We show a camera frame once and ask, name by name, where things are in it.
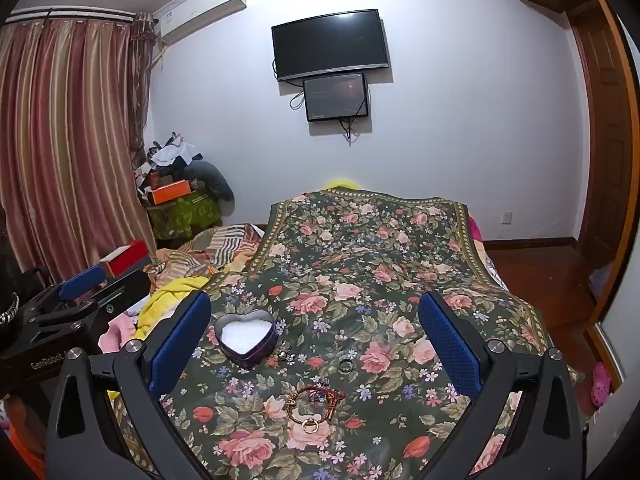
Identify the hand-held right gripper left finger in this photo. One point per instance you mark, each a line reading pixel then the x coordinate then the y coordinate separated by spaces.
pixel 177 345

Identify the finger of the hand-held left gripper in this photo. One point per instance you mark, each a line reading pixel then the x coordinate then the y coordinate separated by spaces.
pixel 122 287
pixel 82 280

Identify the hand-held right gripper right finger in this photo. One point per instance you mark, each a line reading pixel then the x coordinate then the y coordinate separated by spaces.
pixel 450 345

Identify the purple heart-shaped tin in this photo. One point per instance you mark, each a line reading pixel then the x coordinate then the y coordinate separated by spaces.
pixel 250 357

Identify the red box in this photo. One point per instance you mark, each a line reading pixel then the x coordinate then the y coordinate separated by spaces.
pixel 130 260

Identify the yellow cloth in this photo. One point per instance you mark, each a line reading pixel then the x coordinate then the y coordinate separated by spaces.
pixel 165 300

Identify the pink cloth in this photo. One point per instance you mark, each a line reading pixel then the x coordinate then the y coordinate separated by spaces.
pixel 117 335

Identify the orange object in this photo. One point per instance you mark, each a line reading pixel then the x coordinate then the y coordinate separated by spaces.
pixel 25 452

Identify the green patterned cloth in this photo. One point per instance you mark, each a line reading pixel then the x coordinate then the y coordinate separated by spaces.
pixel 185 217

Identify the orange box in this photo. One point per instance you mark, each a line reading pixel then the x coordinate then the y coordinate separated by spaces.
pixel 170 192

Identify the striped orange blanket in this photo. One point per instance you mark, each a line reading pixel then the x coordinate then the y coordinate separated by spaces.
pixel 220 245

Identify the floral blanket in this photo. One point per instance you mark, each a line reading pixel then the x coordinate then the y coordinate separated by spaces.
pixel 375 260

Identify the pink pillow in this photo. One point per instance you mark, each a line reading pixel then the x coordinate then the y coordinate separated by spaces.
pixel 475 230

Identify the pile of clothes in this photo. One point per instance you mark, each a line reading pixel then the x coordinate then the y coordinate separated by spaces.
pixel 167 155

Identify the striped red curtain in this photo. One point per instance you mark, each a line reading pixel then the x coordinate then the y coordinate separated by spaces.
pixel 60 135

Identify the pink clog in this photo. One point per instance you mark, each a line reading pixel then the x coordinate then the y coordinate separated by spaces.
pixel 600 385

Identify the yellow object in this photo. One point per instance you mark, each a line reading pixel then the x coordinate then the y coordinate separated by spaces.
pixel 342 185

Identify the brown wooden door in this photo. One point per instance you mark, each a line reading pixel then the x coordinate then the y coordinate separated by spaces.
pixel 607 135

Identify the small black monitor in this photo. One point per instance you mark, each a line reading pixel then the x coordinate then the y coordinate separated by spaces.
pixel 335 96

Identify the white air conditioner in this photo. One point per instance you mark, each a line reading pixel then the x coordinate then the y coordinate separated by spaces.
pixel 200 15

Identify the large black television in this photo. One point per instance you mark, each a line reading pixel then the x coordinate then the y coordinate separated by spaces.
pixel 330 42

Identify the white wall socket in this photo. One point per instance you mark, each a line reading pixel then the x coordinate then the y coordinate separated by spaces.
pixel 507 217

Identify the white curtain rail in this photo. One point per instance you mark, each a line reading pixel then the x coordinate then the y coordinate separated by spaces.
pixel 75 12

